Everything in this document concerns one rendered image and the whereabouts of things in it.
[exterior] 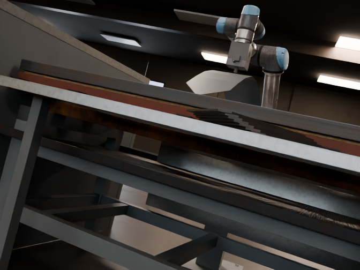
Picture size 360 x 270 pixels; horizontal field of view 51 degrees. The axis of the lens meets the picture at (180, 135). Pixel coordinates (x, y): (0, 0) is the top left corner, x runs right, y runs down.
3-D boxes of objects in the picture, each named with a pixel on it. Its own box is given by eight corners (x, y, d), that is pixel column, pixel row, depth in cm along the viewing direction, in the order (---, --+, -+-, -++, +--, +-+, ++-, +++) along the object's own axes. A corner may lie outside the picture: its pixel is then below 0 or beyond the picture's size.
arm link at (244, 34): (252, 30, 160) (233, 27, 163) (249, 40, 160) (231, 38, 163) (255, 36, 167) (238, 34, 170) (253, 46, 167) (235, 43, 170)
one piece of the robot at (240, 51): (230, 30, 161) (220, 67, 161) (251, 32, 157) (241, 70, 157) (235, 38, 170) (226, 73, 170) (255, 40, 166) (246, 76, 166)
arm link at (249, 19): (263, 12, 167) (258, 4, 159) (257, 36, 167) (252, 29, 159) (246, 10, 171) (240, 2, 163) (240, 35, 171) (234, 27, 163)
